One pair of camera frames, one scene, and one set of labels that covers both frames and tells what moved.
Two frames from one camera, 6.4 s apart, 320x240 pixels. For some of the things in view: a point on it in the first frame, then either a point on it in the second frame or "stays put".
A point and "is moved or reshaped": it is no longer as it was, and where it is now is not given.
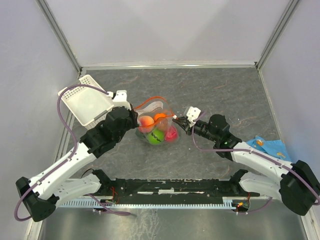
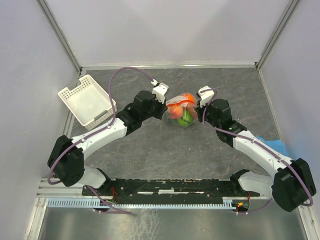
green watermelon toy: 156,136 is moved or reshaped
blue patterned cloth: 275,148 stays put
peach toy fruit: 146,124 → 175,112
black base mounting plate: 107,188 stays put
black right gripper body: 195,128 → 200,110
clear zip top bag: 157,125 → 182,110
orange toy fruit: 159,115 is moved or reshaped
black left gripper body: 131,122 → 156,109
